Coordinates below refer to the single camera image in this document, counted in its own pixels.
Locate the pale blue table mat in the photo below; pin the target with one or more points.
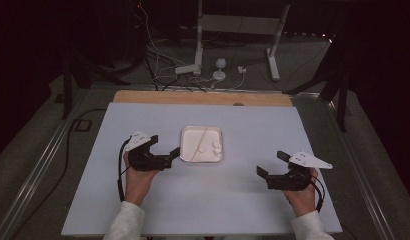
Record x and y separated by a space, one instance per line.
209 200

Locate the small white lump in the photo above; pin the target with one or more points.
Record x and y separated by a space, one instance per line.
219 150
215 145

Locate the black square floor plate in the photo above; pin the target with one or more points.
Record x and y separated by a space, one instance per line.
83 125

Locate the white plug adapter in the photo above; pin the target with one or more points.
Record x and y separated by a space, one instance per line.
241 70

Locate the person's left hand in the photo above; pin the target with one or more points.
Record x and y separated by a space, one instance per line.
138 186

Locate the white square tray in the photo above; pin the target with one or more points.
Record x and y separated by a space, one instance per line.
193 138

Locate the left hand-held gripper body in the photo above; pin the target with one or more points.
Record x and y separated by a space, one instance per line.
144 161

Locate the black tripod stand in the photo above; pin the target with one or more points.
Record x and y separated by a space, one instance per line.
341 100
68 83

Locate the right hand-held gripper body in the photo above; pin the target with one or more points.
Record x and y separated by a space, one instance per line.
293 181

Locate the small white round webcam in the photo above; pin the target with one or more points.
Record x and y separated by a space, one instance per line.
220 63

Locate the white power strip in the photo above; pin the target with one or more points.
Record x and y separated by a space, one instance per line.
187 69

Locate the white metal stand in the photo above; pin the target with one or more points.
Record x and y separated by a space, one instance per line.
239 24

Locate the thin white stick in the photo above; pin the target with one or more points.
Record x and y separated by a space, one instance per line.
200 142

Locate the metal floor rail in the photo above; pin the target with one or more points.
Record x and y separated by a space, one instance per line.
363 186
36 171

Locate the person's right hand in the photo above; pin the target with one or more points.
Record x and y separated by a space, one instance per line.
303 201

